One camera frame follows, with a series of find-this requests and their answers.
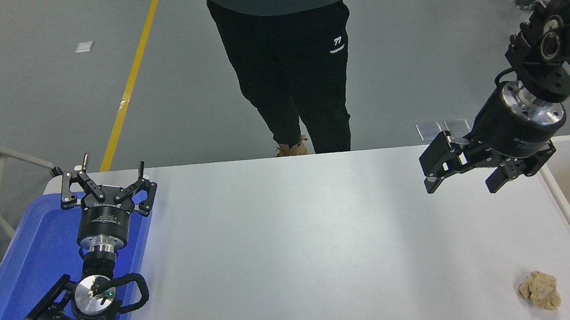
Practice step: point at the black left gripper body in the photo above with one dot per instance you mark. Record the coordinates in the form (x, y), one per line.
(104, 219)

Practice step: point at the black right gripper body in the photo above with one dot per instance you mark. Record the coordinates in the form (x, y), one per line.
(507, 131)

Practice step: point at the tan paper ball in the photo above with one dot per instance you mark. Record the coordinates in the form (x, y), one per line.
(540, 290)

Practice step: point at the silver floor plate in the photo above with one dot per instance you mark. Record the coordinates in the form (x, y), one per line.
(456, 125)
(428, 130)

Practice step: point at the blue plastic tray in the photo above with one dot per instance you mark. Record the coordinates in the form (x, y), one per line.
(39, 258)

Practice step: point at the standing person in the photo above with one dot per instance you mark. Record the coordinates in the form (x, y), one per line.
(288, 60)

